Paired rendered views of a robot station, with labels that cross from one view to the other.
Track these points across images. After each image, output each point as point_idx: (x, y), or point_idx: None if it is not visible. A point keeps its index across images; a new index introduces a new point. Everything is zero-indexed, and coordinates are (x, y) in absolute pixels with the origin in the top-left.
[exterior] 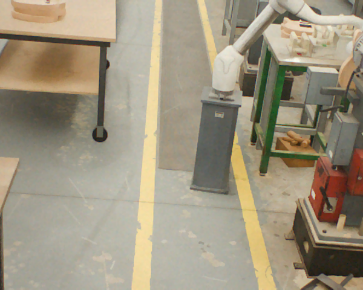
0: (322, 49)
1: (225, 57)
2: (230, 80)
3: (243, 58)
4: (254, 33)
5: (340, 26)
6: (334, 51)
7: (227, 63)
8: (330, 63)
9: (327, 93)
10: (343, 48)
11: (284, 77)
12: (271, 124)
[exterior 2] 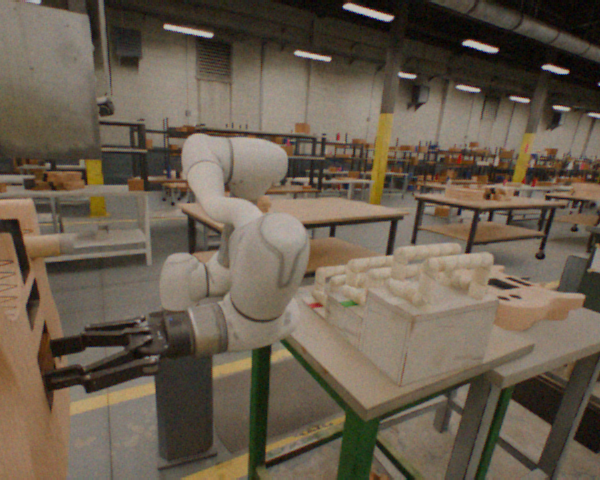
0: (340, 310)
1: (177, 255)
2: (163, 290)
3: (228, 273)
4: (223, 231)
5: (445, 277)
6: (359, 326)
7: (165, 263)
8: (315, 349)
9: None
10: (376, 328)
11: None
12: (251, 416)
